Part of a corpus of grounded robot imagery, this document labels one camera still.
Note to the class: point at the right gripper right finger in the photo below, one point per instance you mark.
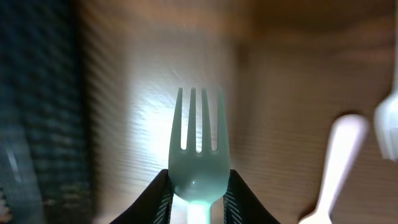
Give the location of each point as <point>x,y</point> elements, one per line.
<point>241,206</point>

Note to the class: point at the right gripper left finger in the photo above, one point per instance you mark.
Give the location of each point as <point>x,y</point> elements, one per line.
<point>153,206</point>

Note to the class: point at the mint green plastic fork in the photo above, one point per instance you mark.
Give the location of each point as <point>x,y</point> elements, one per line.
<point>199,178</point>

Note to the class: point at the dark green plastic basket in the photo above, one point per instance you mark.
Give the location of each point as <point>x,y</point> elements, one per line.
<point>45,176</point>

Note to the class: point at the pale pink plastic fork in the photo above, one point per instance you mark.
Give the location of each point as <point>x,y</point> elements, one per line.
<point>345,140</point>

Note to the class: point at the white plastic fork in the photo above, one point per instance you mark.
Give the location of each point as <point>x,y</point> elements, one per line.
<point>385,115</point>

